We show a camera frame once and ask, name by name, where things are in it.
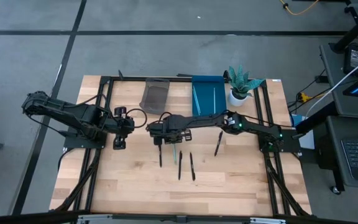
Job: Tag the black power adapter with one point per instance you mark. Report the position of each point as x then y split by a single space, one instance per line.
321 79

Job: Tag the black click pen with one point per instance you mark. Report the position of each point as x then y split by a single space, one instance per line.
180 165
160 155
192 166
218 143

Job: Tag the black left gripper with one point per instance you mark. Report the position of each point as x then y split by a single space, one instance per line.
124 126

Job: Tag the yellow plug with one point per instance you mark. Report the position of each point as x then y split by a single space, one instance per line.
304 98

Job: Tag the black desk beam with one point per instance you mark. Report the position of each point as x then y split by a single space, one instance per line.
353 31

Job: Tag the black caster wheel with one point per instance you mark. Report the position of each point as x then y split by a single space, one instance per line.
336 189

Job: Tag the green succulent plant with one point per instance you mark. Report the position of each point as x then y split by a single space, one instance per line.
239 82

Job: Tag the white table label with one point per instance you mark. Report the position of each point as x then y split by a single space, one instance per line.
277 80

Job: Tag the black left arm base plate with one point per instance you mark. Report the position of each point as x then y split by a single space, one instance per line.
73 143

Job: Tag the blue plastic bin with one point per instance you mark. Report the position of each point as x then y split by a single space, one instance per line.
207 99

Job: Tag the white plant pot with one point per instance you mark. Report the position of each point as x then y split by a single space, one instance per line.
235 101

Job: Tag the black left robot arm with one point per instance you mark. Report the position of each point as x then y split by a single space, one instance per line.
73 115

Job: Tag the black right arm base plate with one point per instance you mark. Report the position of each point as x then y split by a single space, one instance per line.
287 147

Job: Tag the blue and white box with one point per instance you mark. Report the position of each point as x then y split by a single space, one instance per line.
308 141

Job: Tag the silver metal bracket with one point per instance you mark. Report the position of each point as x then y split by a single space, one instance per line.
95 219
267 221

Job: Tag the black aluminium frame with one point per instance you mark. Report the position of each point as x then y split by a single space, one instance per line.
129 79

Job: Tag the translucent grey plastic bin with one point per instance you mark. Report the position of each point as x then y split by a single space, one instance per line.
154 96

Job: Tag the dark grey cart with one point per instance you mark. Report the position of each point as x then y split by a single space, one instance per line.
331 71

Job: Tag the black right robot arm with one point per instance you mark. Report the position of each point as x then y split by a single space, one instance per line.
259 127

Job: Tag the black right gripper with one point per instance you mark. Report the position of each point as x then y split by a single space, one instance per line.
169 126

